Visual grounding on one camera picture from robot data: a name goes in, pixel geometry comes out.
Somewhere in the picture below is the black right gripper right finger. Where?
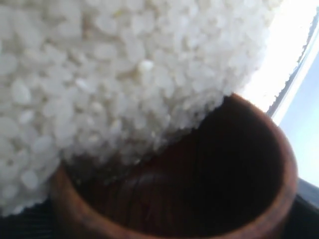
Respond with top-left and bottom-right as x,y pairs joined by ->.
293,179 -> 319,239

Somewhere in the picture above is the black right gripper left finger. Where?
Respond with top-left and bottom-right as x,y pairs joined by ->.
0,201 -> 57,239

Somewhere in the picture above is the brown wooden cup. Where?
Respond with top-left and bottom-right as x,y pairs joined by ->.
51,95 -> 298,239

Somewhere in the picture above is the rice on steel plate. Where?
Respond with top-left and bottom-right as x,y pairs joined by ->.
0,0 -> 282,217

